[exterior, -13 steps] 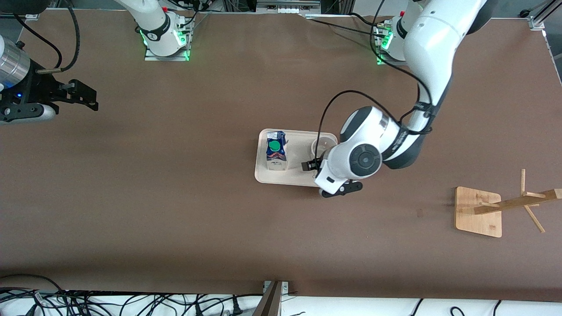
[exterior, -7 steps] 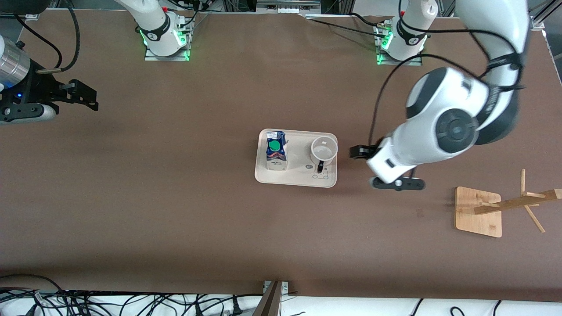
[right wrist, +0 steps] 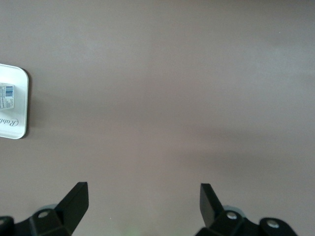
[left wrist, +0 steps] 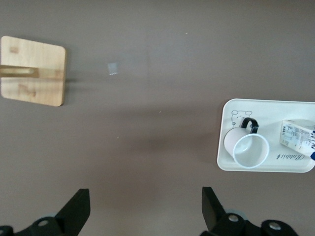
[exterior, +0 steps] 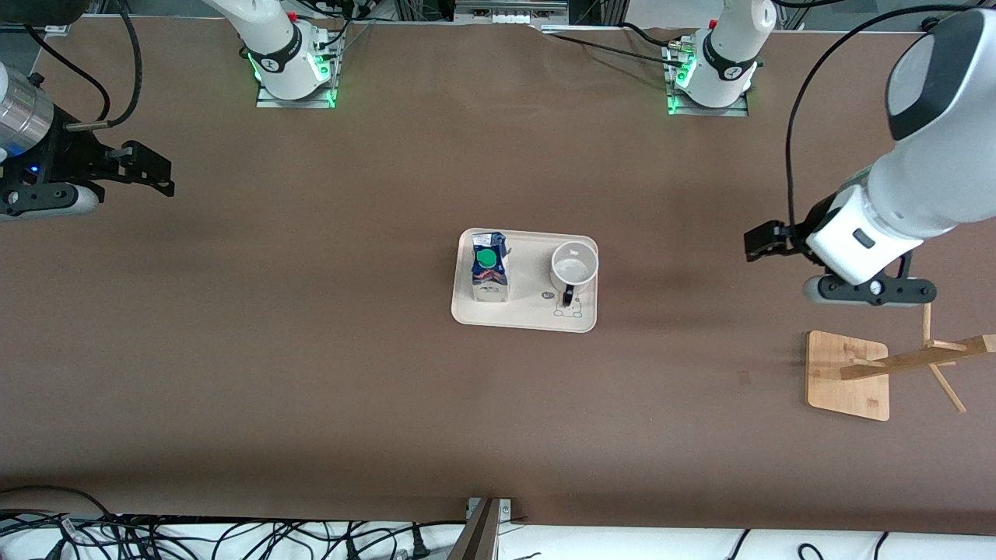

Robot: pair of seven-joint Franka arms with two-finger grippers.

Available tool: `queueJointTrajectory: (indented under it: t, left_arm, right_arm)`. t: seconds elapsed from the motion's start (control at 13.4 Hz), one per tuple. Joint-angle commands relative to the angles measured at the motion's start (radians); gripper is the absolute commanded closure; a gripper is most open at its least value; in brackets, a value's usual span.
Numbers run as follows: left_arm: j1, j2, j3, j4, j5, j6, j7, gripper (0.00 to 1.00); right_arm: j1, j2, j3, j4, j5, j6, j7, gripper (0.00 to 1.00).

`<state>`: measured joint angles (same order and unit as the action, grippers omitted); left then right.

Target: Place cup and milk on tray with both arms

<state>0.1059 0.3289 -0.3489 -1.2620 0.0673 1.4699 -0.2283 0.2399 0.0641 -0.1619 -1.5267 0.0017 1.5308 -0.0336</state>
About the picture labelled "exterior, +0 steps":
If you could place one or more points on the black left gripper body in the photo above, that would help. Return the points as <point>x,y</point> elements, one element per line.
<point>795,232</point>

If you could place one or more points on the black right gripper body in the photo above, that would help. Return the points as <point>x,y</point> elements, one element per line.
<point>64,158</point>

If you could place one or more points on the white smiley face mug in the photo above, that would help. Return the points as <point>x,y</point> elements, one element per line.
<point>574,268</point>

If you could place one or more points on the blue milk carton green cap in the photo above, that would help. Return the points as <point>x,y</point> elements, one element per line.
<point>489,268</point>

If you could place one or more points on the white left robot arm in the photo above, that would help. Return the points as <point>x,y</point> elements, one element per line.
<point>926,155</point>

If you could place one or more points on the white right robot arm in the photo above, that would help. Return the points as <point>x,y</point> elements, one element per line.
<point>280,47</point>

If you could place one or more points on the white tray with rabbit print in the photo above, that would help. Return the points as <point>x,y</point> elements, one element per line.
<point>529,307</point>

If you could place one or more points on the wooden mug stand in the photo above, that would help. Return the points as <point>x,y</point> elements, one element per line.
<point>844,377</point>

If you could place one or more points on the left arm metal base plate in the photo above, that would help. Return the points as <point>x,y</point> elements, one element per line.
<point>735,109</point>

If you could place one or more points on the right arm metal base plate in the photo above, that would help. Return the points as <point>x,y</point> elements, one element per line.
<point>268,99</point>

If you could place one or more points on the metal table bracket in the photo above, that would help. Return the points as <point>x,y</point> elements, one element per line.
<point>504,509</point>

